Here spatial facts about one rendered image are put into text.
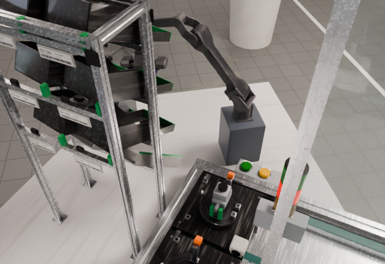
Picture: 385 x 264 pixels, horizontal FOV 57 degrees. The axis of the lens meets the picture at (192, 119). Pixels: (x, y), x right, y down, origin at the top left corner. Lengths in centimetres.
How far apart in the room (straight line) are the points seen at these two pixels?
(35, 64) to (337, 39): 68
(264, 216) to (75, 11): 62
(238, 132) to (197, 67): 224
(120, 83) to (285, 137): 96
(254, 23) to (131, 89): 291
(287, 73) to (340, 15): 306
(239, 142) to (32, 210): 80
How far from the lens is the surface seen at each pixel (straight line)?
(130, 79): 86
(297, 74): 359
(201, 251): 113
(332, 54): 56
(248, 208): 122
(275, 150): 156
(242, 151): 143
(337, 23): 53
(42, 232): 139
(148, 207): 135
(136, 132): 97
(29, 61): 95
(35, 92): 89
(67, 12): 77
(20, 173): 282
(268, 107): 177
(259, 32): 378
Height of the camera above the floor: 198
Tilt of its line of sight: 42 degrees down
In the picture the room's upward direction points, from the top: straight up
